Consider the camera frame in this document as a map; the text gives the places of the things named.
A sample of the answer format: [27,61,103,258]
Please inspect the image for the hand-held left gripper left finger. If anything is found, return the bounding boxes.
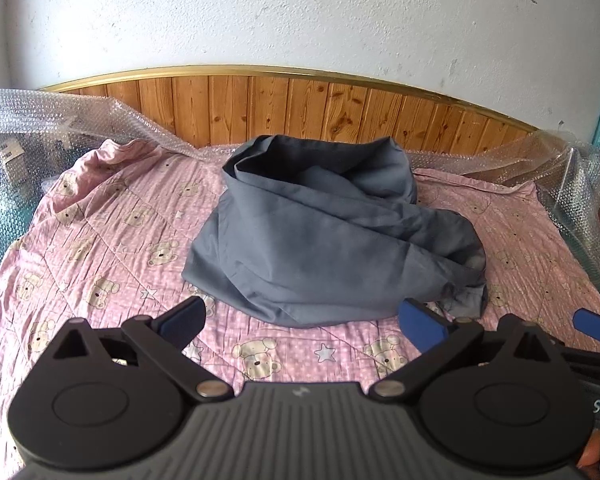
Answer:
[50,296,234,404]

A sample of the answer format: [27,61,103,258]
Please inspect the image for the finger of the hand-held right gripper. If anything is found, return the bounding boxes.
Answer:
[572,309,600,348]

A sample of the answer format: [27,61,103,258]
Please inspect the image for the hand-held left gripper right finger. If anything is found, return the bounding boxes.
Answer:
[369,298,569,404]

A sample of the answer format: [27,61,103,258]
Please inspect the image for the grey pants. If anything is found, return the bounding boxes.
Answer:
[181,134,490,330]

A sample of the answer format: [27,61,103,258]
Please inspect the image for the person's right hand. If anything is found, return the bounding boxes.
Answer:
[584,430,600,480]

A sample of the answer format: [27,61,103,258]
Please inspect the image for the pink bear print blanket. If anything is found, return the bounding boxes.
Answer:
[0,139,600,467]

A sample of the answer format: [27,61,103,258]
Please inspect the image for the teal bed sheet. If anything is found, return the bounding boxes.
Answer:
[0,160,56,288]

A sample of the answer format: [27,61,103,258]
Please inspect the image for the cardboard box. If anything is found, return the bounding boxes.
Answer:
[0,137,32,187]

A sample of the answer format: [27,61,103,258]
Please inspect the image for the wooden headboard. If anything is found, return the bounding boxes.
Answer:
[37,64,542,162]

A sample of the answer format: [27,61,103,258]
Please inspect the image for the clear bubble wrap sheet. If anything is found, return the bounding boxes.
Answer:
[0,87,600,286]

